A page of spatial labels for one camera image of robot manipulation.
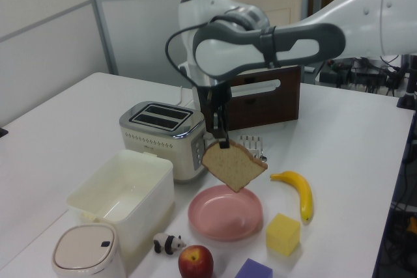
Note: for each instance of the purple foam cube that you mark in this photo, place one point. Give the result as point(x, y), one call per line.
point(254, 269)

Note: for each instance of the toasted bread slice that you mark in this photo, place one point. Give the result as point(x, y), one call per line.
point(233, 167)

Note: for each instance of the panda figurine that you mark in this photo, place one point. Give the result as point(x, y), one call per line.
point(167, 243)

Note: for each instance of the yellow banana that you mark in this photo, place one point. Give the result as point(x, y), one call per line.
point(301, 190)

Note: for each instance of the small cream lidded bin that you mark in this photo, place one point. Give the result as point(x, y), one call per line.
point(84, 252)

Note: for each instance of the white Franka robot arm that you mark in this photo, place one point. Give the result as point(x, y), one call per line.
point(325, 24)

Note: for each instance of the yellow foam cube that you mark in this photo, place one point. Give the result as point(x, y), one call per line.
point(282, 234)

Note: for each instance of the pink plate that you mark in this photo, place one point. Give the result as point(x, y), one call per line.
point(224, 216)

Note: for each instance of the cream chrome two-slot toaster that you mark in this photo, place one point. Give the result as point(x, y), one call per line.
point(156, 141)

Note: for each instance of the red apple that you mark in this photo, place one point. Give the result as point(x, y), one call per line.
point(195, 261)

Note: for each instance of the metal toast rack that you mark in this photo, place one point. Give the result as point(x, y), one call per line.
point(252, 144)

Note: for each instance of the white open plastic box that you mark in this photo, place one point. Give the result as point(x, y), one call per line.
point(120, 200)

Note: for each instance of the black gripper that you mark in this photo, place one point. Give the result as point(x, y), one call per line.
point(213, 94)

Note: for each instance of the black device at table edge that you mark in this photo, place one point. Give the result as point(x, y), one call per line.
point(3, 132)

